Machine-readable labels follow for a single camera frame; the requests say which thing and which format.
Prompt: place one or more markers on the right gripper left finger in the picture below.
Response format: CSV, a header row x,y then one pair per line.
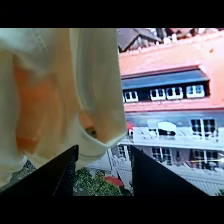
x,y
56,178

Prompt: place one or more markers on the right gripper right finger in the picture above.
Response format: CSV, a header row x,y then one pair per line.
x,y
156,180

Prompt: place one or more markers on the beige shirt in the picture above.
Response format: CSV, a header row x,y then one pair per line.
x,y
60,93

